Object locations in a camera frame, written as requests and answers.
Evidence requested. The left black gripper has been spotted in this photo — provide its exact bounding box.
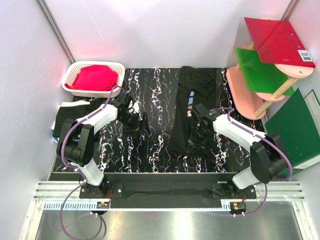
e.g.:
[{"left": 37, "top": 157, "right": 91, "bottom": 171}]
[{"left": 117, "top": 111, "right": 150, "bottom": 139}]

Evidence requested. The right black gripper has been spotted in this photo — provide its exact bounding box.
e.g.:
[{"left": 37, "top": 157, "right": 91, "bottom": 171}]
[{"left": 186, "top": 125, "right": 212, "bottom": 154}]

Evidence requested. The black graphic t shirt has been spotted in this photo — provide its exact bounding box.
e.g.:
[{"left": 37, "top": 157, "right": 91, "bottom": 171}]
[{"left": 168, "top": 66, "right": 217, "bottom": 158}]

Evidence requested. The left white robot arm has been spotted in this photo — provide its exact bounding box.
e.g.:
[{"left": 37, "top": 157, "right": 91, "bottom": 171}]
[{"left": 56, "top": 92, "right": 151, "bottom": 198}]

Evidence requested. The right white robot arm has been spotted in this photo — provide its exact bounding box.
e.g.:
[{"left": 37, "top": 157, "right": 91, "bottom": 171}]
[{"left": 187, "top": 104, "right": 293, "bottom": 199}]

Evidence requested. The pink wooden shelf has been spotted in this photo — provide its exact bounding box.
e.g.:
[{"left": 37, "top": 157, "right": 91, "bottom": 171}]
[{"left": 226, "top": 17, "right": 315, "bottom": 120}]

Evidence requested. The pink t shirt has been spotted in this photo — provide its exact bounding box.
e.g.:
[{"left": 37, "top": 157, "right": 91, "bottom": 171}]
[{"left": 71, "top": 65, "right": 119, "bottom": 92}]

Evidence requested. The folded black t shirt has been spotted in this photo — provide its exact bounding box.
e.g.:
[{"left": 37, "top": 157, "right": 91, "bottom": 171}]
[{"left": 53, "top": 98, "right": 105, "bottom": 137}]

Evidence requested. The light green folder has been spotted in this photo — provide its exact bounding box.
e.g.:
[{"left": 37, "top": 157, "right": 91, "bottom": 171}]
[{"left": 235, "top": 48, "right": 288, "bottom": 95}]

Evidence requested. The white plastic basket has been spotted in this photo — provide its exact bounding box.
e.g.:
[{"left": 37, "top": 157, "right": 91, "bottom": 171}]
[{"left": 61, "top": 61, "right": 125, "bottom": 98}]

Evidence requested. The dark green binder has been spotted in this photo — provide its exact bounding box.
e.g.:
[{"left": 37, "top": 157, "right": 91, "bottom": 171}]
[{"left": 265, "top": 89, "right": 320, "bottom": 174}]

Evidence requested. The red folder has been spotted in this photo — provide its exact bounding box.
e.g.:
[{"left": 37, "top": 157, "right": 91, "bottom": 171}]
[{"left": 244, "top": 17, "right": 316, "bottom": 68}]

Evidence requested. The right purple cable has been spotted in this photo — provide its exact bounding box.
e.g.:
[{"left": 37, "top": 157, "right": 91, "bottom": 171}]
[{"left": 206, "top": 107, "right": 294, "bottom": 217}]

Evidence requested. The purple cable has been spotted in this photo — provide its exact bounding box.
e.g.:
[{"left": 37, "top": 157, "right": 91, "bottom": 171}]
[
  {"left": 59, "top": 84, "right": 130, "bottom": 238},
  {"left": 206, "top": 107, "right": 294, "bottom": 217}
]

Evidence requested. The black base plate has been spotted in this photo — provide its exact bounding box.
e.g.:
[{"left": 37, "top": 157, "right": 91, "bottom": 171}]
[{"left": 79, "top": 181, "right": 243, "bottom": 209}]

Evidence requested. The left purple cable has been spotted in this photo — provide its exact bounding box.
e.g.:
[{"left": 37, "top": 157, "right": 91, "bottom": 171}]
[{"left": 59, "top": 84, "right": 130, "bottom": 238}]

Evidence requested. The aluminium rail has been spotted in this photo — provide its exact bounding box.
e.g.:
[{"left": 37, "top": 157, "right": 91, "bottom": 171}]
[{"left": 34, "top": 181, "right": 305, "bottom": 202}]

